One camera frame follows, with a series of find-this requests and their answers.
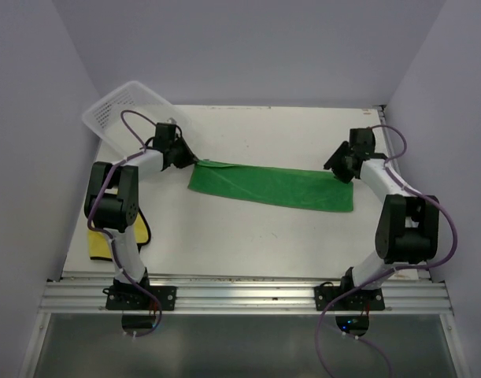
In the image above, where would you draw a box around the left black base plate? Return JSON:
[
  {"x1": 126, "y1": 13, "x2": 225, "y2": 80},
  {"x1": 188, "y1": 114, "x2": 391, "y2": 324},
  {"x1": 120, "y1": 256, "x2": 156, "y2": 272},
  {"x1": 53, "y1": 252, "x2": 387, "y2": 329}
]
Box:
[{"x1": 102, "y1": 285, "x2": 177, "y2": 311}]

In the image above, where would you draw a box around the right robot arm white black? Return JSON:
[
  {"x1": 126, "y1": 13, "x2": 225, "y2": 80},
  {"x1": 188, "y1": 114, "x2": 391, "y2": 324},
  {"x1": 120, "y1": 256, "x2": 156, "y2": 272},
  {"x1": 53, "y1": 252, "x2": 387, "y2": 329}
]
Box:
[{"x1": 324, "y1": 128, "x2": 439, "y2": 309}]

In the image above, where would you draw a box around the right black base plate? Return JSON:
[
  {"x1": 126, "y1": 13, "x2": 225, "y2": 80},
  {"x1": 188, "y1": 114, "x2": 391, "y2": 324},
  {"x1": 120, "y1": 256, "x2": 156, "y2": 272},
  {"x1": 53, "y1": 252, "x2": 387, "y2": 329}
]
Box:
[{"x1": 313, "y1": 281, "x2": 386, "y2": 312}]

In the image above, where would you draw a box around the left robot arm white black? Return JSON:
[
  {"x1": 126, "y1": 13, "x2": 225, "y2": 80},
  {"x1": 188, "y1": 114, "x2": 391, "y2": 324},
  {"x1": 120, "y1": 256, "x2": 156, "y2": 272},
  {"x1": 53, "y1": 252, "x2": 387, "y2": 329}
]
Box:
[{"x1": 84, "y1": 123, "x2": 198, "y2": 309}]

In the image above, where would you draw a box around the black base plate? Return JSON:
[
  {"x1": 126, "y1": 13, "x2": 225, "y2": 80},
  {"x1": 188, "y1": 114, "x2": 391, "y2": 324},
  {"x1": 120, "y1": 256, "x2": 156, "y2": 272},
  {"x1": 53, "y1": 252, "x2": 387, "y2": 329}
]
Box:
[
  {"x1": 102, "y1": 285, "x2": 177, "y2": 311},
  {"x1": 313, "y1": 281, "x2": 386, "y2": 312}
]

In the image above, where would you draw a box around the yellow microfiber towel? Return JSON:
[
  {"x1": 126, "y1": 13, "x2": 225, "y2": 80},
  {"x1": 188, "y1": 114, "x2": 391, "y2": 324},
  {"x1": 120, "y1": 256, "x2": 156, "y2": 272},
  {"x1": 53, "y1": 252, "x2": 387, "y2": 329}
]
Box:
[{"x1": 87, "y1": 210, "x2": 152, "y2": 262}]

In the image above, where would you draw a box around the green microfiber towel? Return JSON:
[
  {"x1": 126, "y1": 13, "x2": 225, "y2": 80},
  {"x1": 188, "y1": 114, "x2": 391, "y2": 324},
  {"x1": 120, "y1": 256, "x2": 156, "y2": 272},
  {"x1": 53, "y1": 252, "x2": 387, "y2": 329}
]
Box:
[{"x1": 188, "y1": 160, "x2": 353, "y2": 213}]

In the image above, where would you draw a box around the aluminium mounting rail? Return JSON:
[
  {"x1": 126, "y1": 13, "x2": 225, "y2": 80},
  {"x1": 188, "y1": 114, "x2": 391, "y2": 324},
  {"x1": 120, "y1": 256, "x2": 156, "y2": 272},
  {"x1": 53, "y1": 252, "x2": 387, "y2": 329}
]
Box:
[{"x1": 39, "y1": 274, "x2": 453, "y2": 315}]

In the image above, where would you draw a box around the white plastic basket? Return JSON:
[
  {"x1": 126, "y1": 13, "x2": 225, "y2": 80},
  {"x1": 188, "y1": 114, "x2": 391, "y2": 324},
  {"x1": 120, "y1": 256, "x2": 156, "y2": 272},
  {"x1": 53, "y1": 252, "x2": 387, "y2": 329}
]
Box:
[{"x1": 82, "y1": 80, "x2": 191, "y2": 158}]

